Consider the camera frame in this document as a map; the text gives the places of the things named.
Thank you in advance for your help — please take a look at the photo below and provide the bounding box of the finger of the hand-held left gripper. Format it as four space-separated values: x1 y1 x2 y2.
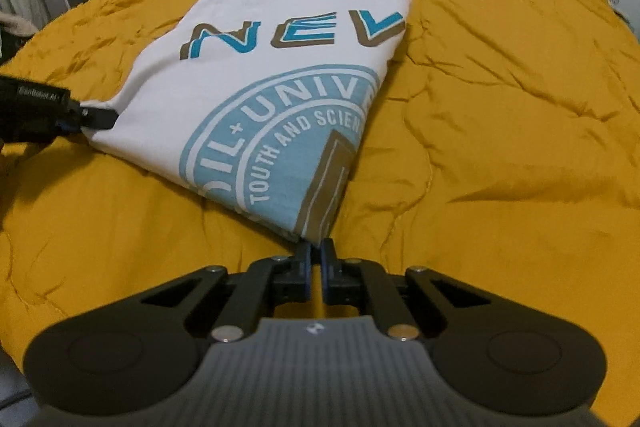
79 106 119 131

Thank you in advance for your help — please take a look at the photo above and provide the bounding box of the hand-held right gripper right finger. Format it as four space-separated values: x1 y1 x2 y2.
321 239 492 342

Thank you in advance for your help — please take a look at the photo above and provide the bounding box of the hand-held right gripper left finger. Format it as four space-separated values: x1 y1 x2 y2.
141 241 313 344

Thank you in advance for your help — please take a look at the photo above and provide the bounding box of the white printed t-shirt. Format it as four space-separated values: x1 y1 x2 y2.
81 0 412 244

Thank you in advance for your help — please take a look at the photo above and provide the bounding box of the beige cloth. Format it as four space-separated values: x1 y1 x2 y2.
0 12 39 38

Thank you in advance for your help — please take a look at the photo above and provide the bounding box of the yellow blanket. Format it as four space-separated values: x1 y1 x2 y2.
0 0 640 427

